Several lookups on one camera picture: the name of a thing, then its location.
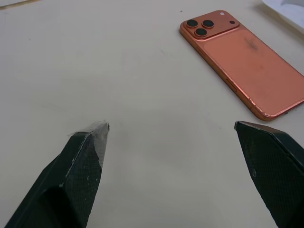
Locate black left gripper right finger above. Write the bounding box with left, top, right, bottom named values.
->
left=234, top=120, right=304, bottom=228

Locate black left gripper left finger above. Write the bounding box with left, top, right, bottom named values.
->
left=4, top=120, right=110, bottom=228

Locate white object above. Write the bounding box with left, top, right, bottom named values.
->
left=257, top=0, right=304, bottom=37

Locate orange smartphone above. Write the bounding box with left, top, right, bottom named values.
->
left=179, top=9, right=304, bottom=122

